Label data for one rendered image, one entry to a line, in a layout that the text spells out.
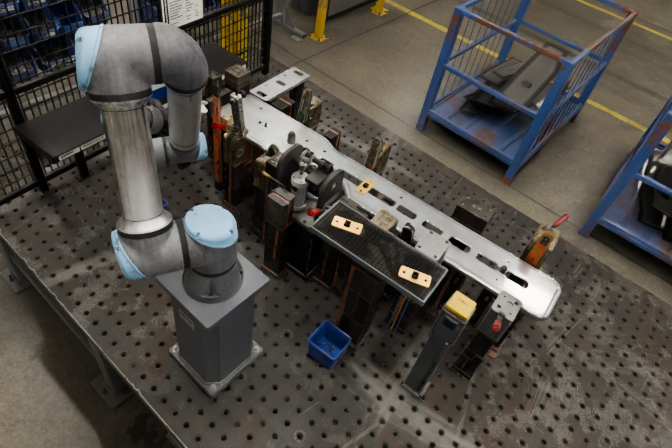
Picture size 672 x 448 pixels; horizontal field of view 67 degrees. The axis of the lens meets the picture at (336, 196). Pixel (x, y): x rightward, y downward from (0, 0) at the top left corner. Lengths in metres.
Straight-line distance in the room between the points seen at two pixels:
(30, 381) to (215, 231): 1.58
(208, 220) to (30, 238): 1.02
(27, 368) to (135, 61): 1.82
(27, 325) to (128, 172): 1.71
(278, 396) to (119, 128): 0.94
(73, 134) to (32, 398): 1.15
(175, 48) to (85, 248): 1.11
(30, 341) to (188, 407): 1.20
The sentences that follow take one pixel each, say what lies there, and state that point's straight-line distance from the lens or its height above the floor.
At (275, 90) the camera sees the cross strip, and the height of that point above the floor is 1.00.
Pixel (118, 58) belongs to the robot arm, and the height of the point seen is 1.68.
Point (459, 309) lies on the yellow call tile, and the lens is 1.34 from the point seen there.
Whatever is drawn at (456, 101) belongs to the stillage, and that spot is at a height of 0.16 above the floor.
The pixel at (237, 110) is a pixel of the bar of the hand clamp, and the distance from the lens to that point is 1.76.
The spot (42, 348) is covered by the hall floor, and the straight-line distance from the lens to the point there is 2.64.
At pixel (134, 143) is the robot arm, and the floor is 1.52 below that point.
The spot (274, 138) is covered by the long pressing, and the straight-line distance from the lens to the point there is 1.91.
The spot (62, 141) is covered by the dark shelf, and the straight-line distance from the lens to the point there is 1.90.
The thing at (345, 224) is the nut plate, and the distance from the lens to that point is 1.40.
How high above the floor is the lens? 2.21
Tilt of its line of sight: 45 degrees down
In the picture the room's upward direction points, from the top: 12 degrees clockwise
